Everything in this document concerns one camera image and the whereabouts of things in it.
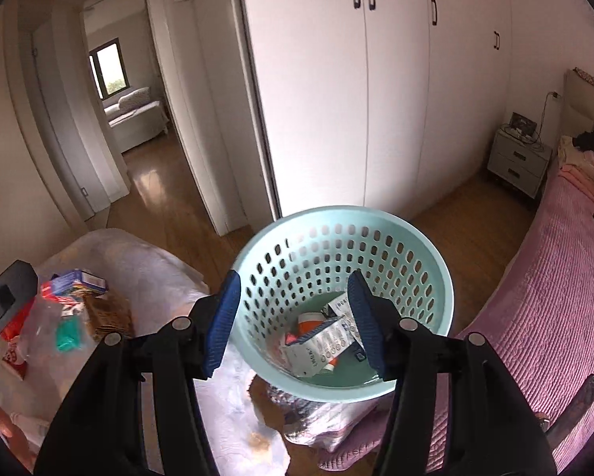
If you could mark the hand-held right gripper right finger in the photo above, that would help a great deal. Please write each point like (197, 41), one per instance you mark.
(366, 322)

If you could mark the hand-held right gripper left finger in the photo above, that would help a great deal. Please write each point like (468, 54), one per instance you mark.
(222, 327)

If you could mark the red plastic bag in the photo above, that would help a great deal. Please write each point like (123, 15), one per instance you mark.
(18, 320)

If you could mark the clear plastic bag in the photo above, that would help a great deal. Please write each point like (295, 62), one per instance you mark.
(41, 322)

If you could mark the white blister pack box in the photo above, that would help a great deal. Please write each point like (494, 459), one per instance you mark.
(321, 347)

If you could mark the orange pill bottle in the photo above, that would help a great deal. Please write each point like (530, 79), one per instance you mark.
(307, 328)

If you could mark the white packet red print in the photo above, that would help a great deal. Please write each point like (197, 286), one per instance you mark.
(15, 359)

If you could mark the blue cardboard box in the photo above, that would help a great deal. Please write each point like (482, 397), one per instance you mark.
(78, 283)

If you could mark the green plastic piece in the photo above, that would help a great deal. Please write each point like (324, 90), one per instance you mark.
(68, 336)

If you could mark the light green plastic basket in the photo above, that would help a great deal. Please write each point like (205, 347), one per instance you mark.
(326, 238)

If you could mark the brown cardboard box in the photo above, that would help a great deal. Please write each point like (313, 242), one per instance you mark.
(111, 312)

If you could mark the person's left hand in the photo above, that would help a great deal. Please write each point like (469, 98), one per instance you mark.
(1, 421)

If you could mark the pale patterned table cloth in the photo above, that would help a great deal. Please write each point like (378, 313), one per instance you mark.
(143, 267)

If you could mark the grey patterned quilt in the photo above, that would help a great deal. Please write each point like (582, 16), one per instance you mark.
(316, 421)

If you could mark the pink bedspread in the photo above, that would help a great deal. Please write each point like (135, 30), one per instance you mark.
(549, 297)

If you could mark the light grey sofa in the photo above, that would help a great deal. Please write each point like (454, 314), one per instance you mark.
(133, 114)

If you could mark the grey nightstand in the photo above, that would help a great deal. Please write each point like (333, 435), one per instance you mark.
(517, 163)

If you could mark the smartphone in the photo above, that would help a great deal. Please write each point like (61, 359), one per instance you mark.
(577, 406)

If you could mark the white wardrobe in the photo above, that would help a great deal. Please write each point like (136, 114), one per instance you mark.
(386, 84)

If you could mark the dark framed window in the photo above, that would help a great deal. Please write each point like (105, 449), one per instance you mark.
(109, 67)

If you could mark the small black device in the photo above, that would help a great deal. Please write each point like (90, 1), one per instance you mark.
(522, 126)

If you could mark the folded pink blanket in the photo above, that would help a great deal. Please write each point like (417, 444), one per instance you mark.
(584, 178)

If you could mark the pale yellow cloth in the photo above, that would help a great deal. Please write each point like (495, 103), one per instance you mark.
(567, 147)

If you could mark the beige padded headboard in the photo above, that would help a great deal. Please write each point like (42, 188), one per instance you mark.
(582, 109)

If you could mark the leopard print pillow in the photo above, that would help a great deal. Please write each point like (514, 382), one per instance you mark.
(592, 79)

